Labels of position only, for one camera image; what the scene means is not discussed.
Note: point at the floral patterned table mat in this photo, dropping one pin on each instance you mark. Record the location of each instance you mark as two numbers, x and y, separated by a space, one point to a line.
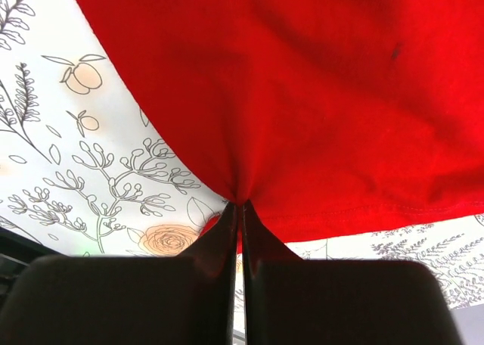
84 173

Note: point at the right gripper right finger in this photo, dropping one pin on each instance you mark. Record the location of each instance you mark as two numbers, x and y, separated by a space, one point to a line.
289 300

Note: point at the red t-shirt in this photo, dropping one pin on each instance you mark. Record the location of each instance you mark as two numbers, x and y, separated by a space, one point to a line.
332 117

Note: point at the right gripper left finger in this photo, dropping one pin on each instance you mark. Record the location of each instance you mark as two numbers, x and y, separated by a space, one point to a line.
182 299

